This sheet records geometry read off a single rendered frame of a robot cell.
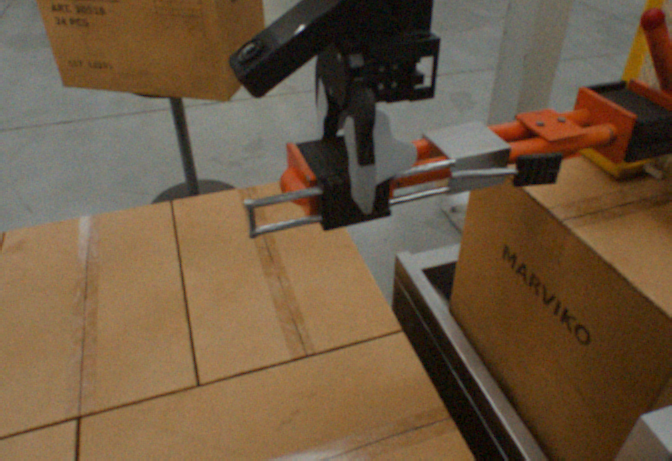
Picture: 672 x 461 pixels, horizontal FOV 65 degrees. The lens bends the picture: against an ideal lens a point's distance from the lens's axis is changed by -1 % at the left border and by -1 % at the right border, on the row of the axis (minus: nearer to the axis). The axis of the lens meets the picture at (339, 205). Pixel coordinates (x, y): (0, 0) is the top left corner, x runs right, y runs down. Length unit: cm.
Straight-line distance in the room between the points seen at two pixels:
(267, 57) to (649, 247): 51
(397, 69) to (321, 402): 67
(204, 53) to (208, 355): 99
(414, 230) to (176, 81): 107
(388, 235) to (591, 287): 150
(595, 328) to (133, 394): 75
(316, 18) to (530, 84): 153
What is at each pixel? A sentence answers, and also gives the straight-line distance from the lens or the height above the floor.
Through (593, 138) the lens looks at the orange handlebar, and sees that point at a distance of 63.
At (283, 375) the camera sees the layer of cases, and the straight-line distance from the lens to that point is 102.
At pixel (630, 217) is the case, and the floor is 95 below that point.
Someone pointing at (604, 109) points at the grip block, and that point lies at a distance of 66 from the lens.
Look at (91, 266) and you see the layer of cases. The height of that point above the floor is 54.
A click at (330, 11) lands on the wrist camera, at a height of 125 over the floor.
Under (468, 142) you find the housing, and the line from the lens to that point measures 55.
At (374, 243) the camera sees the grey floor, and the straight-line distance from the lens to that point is 212.
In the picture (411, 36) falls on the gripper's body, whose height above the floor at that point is 122.
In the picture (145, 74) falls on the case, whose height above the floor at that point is 69.
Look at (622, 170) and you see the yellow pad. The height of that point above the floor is 97.
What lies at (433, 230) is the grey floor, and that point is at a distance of 221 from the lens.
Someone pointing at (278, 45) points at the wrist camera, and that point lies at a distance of 42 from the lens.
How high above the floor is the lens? 136
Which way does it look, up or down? 36 degrees down
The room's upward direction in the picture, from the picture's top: straight up
